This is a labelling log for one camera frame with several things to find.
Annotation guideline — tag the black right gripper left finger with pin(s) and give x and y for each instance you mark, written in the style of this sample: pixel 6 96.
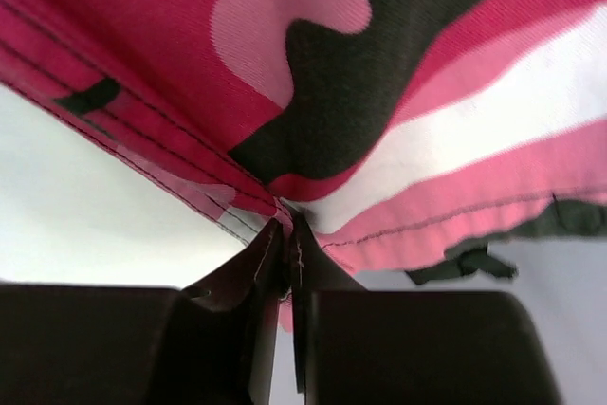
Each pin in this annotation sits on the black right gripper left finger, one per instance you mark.
pixel 211 342

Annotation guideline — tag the pink camouflage trousers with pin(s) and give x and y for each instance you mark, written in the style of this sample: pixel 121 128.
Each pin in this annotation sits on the pink camouflage trousers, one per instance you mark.
pixel 406 132

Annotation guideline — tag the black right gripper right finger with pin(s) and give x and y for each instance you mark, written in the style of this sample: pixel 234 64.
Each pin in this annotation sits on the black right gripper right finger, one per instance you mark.
pixel 357 346

